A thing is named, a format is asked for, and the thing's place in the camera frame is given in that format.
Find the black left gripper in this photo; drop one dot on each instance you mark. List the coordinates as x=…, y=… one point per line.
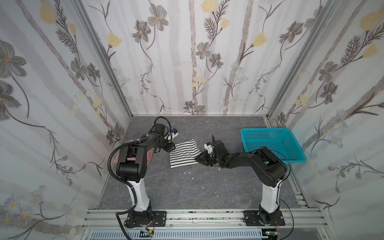
x=167, y=145

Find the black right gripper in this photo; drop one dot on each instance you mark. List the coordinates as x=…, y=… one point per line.
x=208, y=156

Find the red white striped tank top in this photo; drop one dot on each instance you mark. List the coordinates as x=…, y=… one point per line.
x=132, y=155

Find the black white striped tank top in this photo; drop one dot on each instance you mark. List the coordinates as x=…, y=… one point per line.
x=184, y=154

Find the teal plastic basket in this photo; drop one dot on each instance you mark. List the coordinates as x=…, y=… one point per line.
x=282, y=142

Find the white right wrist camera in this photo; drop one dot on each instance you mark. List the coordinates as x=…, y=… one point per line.
x=209, y=148

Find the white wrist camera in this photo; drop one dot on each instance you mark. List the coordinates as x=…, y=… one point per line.
x=209, y=148
x=174, y=133

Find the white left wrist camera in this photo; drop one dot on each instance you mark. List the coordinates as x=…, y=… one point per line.
x=174, y=133

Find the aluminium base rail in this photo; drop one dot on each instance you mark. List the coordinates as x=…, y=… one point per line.
x=238, y=219

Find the white slotted cable duct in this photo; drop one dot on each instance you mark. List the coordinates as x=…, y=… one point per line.
x=202, y=234

